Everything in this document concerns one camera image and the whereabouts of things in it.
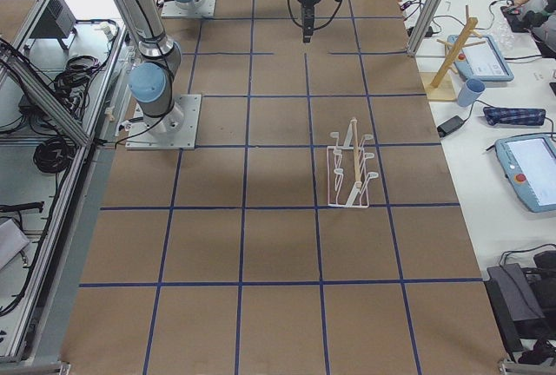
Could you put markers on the blue teach pendant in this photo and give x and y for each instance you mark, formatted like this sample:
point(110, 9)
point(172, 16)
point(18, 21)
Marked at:
point(481, 58)
point(528, 162)

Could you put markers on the white wire cup rack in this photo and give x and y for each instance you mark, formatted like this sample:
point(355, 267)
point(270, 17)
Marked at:
point(347, 173)

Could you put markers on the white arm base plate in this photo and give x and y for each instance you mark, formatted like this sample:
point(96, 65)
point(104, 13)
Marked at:
point(178, 129)
point(194, 9)

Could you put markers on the far blue teach pendant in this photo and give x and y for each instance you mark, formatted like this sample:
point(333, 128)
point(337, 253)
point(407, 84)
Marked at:
point(481, 58)

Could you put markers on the blue cup on desk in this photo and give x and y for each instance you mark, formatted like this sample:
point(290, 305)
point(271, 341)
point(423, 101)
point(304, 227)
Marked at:
point(470, 92)

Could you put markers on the near blue teach pendant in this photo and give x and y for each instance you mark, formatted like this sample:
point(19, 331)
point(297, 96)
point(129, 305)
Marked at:
point(528, 162)

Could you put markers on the black power adapter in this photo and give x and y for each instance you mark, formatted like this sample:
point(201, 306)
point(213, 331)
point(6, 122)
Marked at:
point(449, 126)

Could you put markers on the wooden mug tree stand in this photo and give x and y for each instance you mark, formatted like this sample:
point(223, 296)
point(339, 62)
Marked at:
point(436, 86)

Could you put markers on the blue plaid pencil case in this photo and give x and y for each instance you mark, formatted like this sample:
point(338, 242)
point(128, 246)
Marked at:
point(514, 116)

